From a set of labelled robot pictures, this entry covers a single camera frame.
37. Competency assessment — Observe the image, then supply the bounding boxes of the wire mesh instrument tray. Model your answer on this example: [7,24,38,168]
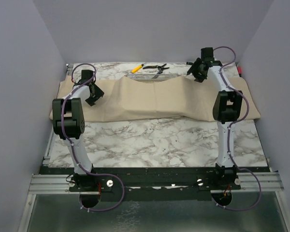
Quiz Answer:
[125,73,179,83]

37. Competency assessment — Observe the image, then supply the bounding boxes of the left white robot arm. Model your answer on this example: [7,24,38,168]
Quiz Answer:
[52,83,104,191]

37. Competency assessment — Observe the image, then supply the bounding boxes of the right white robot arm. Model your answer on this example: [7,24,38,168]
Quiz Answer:
[187,58,242,189]

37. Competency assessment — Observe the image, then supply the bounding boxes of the red marker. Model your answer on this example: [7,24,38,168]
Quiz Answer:
[237,66,242,77]

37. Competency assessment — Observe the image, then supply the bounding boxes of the yellow black marker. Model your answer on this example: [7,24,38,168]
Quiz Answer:
[131,64,144,73]

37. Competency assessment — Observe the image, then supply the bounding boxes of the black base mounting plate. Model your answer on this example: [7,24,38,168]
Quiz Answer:
[40,166,242,201]

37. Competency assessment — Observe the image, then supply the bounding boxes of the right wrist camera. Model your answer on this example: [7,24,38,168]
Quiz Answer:
[201,47,215,61]

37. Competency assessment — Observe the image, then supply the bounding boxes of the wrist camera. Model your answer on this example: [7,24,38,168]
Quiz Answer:
[81,70,94,83]
[201,47,215,61]

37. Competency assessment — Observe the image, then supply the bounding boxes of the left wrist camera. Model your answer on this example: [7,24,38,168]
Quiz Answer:
[81,70,94,83]

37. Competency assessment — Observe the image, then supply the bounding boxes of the black handled pliers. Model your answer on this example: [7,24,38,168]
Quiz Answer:
[143,63,169,79]

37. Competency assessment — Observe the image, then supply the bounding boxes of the aluminium extrusion rail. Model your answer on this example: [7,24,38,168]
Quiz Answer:
[29,172,284,194]

